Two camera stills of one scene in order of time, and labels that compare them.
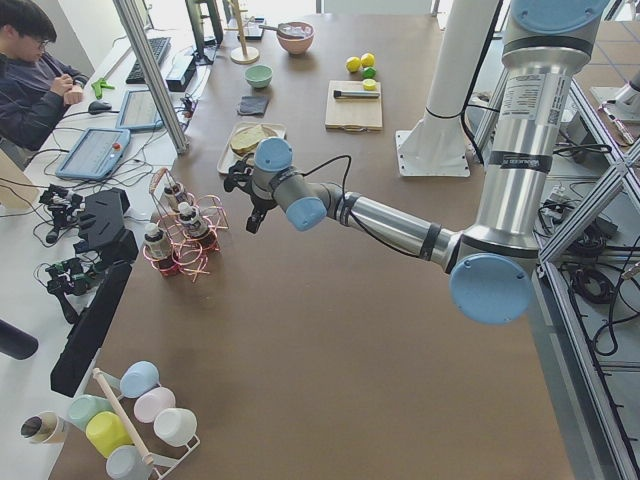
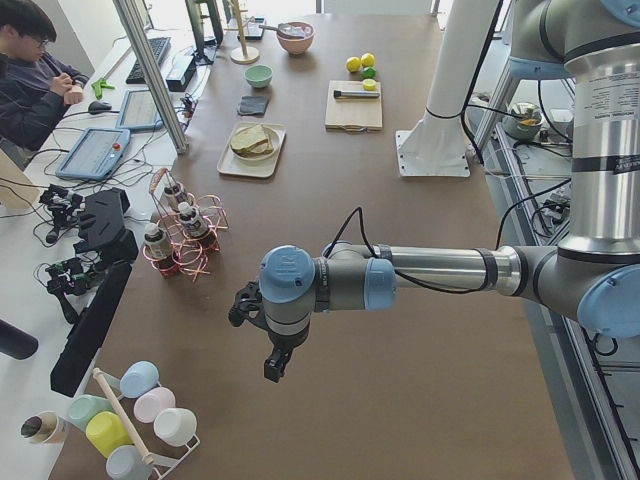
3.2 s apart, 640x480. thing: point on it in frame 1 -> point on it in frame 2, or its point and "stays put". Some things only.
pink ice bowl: x=295 y=37 stays put
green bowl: x=258 y=76 stays put
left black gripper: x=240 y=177 -> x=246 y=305
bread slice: x=247 y=137 stays put
